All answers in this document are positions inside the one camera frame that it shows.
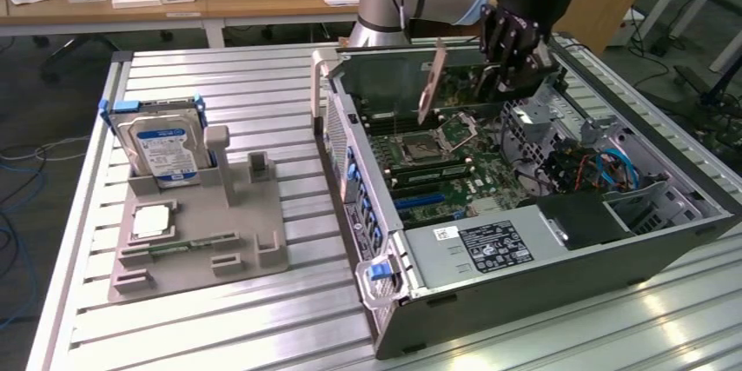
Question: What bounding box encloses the green graphics card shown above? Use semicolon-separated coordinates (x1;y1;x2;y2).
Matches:
414;36;560;126

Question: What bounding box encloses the perforated silver disk bay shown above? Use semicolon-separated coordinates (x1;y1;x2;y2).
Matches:
500;86;572;163

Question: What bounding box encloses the metal socket cover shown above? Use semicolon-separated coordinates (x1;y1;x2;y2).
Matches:
437;109;482;151

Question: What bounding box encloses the CPU socket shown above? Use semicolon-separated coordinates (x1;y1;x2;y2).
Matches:
396;131;445;168

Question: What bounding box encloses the green motherboard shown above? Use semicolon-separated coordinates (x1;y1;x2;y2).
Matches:
361;105;540;231

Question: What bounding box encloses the black installed RAM stick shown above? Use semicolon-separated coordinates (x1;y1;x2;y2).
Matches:
388;164;472;188

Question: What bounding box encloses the black floor stand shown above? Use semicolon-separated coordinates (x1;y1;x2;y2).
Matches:
671;64;742;150

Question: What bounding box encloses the blue expansion slot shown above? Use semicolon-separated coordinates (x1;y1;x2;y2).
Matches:
393;191;446;211

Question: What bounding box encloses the grey power supply unit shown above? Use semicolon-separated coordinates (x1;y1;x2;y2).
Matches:
401;205;572;292

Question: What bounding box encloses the open dark PC case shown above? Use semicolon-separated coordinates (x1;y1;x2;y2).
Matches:
310;31;742;361

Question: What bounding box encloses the hard disk with blue caddy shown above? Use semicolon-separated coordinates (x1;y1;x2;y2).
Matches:
101;93;210;192

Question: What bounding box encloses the silver CPU chip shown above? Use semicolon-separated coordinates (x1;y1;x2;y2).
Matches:
131;206;172;237

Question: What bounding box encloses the green RAM stick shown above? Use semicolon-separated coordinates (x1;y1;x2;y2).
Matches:
147;238;218;255

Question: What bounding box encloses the grey parts rack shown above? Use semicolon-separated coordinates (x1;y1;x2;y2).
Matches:
106;123;290;305

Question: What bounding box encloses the blue data wire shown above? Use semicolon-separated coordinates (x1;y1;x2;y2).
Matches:
596;149;641;192

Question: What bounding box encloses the open silver drive bracket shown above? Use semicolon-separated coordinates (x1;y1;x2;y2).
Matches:
601;179;676;235

